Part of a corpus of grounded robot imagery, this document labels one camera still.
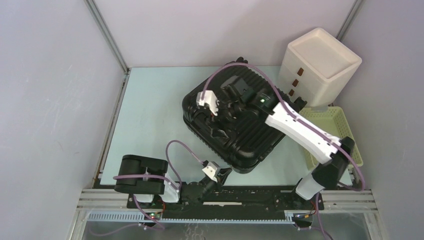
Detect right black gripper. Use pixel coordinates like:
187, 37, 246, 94
205, 98, 245, 139

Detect black ribbed hard-shell suitcase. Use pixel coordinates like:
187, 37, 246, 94
182, 56, 285, 174

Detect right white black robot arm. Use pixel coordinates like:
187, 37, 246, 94
198, 75, 355, 209

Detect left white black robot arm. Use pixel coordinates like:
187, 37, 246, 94
113, 154, 233, 208

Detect white stacked drawer unit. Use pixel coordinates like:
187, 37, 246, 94
277, 27, 362, 107

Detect pale yellow perforated basket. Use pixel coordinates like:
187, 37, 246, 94
298, 105, 364, 171

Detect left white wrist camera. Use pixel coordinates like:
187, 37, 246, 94
202, 161, 221, 183

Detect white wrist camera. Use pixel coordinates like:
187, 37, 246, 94
196, 90, 219, 116
202, 161, 221, 183

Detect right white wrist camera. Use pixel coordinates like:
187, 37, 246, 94
196, 90, 219, 116

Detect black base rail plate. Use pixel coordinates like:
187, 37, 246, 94
140, 185, 325, 222

